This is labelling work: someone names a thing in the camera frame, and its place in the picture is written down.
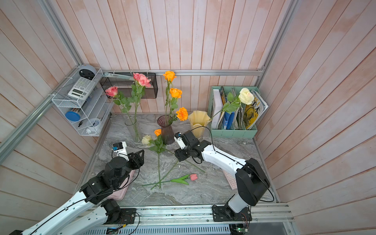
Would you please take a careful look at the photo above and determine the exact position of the small orange rose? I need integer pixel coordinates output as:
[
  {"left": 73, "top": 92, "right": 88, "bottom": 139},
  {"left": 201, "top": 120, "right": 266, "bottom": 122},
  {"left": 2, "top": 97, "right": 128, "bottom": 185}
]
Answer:
[{"left": 149, "top": 129, "right": 165, "bottom": 188}]

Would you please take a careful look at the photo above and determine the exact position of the large orange rose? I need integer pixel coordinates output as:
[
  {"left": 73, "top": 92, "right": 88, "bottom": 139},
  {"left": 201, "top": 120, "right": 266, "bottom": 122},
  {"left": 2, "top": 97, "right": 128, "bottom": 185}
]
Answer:
[{"left": 167, "top": 88, "right": 182, "bottom": 116}]

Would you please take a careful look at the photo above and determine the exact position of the pink rose flower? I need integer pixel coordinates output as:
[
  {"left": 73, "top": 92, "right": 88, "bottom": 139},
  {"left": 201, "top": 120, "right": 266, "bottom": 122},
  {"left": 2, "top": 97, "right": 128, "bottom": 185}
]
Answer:
[{"left": 105, "top": 86, "right": 139, "bottom": 139}]

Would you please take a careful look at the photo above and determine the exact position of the cream white rose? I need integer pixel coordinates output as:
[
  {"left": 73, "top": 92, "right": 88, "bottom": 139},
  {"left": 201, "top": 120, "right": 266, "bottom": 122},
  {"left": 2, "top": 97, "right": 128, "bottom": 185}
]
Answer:
[{"left": 214, "top": 88, "right": 254, "bottom": 116}]

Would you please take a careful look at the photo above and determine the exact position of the pink rose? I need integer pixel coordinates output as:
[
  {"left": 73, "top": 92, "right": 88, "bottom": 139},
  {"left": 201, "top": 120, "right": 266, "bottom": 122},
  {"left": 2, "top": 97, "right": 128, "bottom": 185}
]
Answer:
[
  {"left": 132, "top": 73, "right": 151, "bottom": 142},
  {"left": 133, "top": 73, "right": 146, "bottom": 86}
]

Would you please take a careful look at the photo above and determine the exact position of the orange marigold flower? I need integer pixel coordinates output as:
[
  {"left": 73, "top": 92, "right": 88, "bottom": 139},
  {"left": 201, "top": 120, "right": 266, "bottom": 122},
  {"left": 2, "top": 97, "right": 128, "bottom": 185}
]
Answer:
[{"left": 170, "top": 107, "right": 188, "bottom": 124}]

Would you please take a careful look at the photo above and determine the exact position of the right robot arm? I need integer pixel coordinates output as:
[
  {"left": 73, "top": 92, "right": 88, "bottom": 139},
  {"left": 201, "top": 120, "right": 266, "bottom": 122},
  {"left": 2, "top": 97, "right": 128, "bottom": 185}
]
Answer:
[{"left": 174, "top": 138, "right": 270, "bottom": 217}]

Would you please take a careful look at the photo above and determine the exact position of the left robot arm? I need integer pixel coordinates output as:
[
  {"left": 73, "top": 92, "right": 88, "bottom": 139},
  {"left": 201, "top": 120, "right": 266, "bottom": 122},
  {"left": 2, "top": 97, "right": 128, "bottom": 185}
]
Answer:
[{"left": 12, "top": 150, "right": 145, "bottom": 235}]

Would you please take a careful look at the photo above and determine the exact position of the yellow glass vase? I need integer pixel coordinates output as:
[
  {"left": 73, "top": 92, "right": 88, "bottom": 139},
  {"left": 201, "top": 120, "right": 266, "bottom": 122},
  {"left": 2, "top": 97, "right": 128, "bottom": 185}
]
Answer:
[{"left": 188, "top": 111, "right": 211, "bottom": 139}]

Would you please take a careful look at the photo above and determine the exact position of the pink tulip flower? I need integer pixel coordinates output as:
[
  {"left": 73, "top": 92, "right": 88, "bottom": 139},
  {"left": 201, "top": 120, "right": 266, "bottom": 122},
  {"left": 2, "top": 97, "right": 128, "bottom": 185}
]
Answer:
[{"left": 143, "top": 174, "right": 198, "bottom": 187}]

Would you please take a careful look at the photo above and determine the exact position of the clear glass vase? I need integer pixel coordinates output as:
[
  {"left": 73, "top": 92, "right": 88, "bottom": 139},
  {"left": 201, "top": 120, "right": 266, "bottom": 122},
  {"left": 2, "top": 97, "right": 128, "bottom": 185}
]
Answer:
[{"left": 125, "top": 117, "right": 142, "bottom": 142}]

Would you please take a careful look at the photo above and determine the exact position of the pink pencil case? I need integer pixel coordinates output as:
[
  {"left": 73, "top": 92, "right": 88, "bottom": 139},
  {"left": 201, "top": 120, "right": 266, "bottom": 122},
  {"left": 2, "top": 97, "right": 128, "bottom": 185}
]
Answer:
[{"left": 108, "top": 170, "right": 136, "bottom": 201}]

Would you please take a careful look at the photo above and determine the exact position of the purple glass vase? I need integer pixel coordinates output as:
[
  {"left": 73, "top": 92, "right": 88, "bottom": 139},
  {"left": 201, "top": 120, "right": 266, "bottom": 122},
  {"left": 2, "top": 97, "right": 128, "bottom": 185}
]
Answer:
[{"left": 157, "top": 115, "right": 174, "bottom": 145}]

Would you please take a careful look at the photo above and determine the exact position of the green file organizer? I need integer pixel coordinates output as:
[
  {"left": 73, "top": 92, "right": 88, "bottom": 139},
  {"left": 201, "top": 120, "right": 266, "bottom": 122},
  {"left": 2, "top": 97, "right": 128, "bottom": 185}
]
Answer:
[{"left": 208, "top": 86, "right": 259, "bottom": 139}]

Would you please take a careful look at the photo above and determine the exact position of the pink calculator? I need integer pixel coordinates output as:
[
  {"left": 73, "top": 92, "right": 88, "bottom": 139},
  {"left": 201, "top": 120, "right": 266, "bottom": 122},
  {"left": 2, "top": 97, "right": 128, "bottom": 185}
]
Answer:
[{"left": 222, "top": 170, "right": 237, "bottom": 191}]

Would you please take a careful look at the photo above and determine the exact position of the yellow magazine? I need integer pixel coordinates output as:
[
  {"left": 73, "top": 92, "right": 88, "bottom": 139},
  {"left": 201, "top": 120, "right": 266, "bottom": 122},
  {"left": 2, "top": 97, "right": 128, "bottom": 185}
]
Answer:
[{"left": 243, "top": 90, "right": 268, "bottom": 130}]

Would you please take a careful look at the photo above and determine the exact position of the blue lid jar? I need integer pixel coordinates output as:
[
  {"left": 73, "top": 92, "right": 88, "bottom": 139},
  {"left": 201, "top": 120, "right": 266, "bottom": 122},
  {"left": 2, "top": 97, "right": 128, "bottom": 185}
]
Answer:
[{"left": 65, "top": 108, "right": 81, "bottom": 122}]

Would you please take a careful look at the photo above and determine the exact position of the white calculator on shelf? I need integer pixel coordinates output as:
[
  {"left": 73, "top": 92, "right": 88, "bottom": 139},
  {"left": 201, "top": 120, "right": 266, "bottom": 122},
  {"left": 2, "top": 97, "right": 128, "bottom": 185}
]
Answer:
[{"left": 68, "top": 77, "right": 95, "bottom": 100}]

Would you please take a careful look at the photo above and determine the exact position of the round black white device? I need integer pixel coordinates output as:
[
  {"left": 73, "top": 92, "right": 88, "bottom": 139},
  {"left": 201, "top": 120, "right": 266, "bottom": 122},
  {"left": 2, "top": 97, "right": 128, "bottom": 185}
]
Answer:
[{"left": 79, "top": 65, "right": 97, "bottom": 80}]

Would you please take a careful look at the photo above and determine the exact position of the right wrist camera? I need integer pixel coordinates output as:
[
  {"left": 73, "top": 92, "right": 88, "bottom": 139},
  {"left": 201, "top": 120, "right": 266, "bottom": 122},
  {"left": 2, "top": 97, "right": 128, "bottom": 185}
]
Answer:
[{"left": 174, "top": 130, "right": 199, "bottom": 149}]

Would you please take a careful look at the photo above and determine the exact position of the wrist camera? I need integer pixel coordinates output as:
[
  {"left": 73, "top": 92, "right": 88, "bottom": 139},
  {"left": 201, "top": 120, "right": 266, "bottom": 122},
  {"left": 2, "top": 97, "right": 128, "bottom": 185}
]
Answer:
[
  {"left": 112, "top": 141, "right": 129, "bottom": 161},
  {"left": 174, "top": 130, "right": 199, "bottom": 149}
]

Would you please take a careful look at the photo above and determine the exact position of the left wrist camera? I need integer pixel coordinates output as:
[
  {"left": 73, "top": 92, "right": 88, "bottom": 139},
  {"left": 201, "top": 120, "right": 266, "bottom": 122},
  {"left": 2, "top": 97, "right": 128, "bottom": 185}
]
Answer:
[{"left": 112, "top": 141, "right": 129, "bottom": 161}]

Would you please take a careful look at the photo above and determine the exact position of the black wire basket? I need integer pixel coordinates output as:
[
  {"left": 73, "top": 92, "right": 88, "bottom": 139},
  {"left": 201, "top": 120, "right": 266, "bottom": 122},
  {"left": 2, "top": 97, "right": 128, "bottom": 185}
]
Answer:
[{"left": 100, "top": 72, "right": 158, "bottom": 99}]

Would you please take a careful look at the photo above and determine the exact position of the white wire shelf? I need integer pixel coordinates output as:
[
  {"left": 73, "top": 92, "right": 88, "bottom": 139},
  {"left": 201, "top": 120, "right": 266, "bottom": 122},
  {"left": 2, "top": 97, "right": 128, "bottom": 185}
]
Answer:
[{"left": 52, "top": 67, "right": 113, "bottom": 137}]

